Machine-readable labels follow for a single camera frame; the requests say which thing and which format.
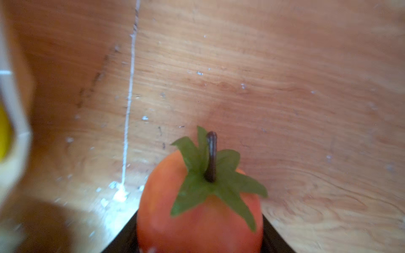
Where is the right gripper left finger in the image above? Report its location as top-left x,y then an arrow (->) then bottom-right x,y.
102,211 -> 139,253

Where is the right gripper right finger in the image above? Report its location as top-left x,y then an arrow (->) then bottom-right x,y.
261,215 -> 296,253

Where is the pink scalloped fruit bowl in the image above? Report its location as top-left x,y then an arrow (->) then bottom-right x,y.
1,2 -> 36,203

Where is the red strawberry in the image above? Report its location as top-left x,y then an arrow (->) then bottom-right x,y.
136,126 -> 268,253

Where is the large yellow lemon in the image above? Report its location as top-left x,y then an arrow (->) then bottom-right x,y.
1,102 -> 13,161

